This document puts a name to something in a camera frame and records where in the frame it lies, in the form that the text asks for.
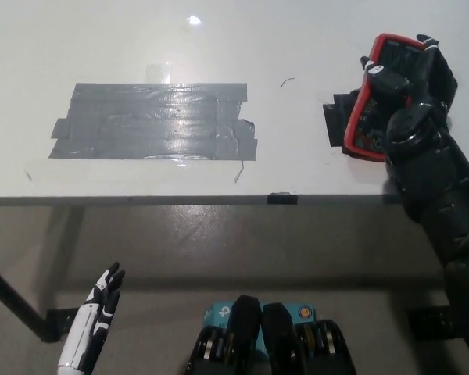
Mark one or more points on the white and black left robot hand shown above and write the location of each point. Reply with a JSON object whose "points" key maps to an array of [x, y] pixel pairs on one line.
{"points": [[82, 336]]}

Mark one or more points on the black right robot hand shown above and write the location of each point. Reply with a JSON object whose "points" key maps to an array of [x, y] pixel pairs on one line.
{"points": [[430, 90]]}

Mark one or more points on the red digital multimeter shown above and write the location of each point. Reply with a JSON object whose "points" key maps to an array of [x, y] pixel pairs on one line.
{"points": [[359, 129]]}

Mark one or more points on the black diagonal table leg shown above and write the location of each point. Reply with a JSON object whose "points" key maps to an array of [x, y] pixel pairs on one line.
{"points": [[11, 297]]}

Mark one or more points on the black tape patch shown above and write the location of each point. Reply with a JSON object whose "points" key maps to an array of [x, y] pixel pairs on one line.
{"points": [[334, 117]]}

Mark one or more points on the small black tape strip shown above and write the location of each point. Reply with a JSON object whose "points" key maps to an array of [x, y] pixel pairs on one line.
{"points": [[282, 198]]}

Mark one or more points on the grey duct tape patch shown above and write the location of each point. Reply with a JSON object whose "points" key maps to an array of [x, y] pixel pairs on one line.
{"points": [[152, 123]]}

